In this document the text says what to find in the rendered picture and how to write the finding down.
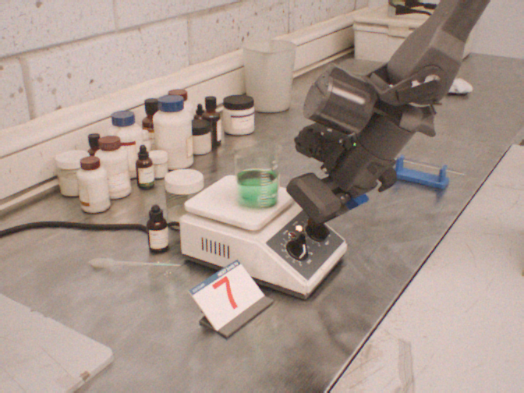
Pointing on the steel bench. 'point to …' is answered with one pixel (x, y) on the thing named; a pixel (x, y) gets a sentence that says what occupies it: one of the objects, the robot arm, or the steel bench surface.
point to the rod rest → (421, 176)
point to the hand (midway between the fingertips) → (325, 208)
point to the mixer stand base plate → (44, 352)
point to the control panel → (316, 256)
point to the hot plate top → (228, 209)
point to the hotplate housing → (250, 251)
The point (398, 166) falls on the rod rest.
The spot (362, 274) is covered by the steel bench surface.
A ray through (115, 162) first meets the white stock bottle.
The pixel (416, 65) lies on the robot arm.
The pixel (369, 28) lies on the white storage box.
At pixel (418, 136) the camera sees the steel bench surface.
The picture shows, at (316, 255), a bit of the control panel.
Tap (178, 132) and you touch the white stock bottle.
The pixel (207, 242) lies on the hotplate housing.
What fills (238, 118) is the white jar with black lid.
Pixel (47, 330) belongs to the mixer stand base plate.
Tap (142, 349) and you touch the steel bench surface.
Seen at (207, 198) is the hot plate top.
